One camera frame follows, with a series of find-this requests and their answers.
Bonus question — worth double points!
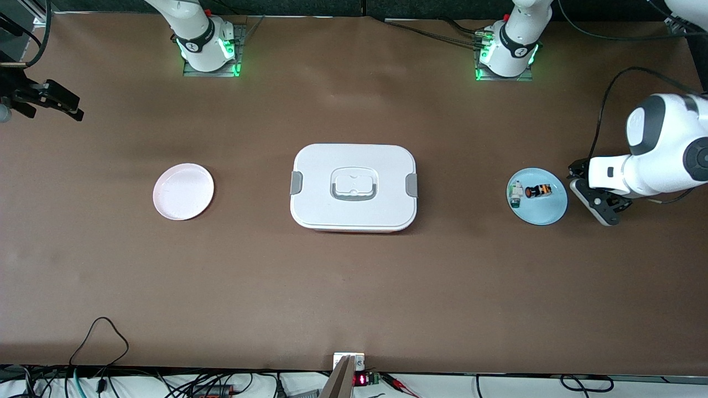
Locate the aluminium camera mount profile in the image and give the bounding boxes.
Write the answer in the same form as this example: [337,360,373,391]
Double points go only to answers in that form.
[318,355,356,398]

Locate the light blue round plate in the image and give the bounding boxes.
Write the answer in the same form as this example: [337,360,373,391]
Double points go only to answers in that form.
[507,167,569,227]

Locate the black arm base cable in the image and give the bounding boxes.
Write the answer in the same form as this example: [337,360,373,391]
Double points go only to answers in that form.
[382,17,494,50]

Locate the coiled black cable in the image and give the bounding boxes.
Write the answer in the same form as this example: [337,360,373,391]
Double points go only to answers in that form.
[559,374,616,392]

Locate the teal cable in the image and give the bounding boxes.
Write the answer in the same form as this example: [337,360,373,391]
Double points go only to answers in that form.
[65,367,85,398]

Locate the pale pink round plate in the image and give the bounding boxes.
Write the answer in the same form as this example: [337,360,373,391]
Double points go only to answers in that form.
[153,163,216,222]

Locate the thin black looped cable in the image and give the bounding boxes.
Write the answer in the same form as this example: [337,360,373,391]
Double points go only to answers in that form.
[69,316,129,394]

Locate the red black clip leads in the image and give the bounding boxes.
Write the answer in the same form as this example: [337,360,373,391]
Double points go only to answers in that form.
[381,373,422,398]

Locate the grey felt partition panel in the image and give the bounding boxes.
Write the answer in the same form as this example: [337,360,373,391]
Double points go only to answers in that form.
[365,0,673,22]
[53,0,363,17]

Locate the aluminium profile frame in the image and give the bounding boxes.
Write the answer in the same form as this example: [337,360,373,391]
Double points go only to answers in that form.
[665,14,693,37]
[21,0,54,26]

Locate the small white box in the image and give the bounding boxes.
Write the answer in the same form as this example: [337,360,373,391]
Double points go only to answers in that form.
[333,352,366,372]

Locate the white lunch box grey latches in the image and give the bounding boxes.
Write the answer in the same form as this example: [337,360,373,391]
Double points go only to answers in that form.
[289,143,418,233]

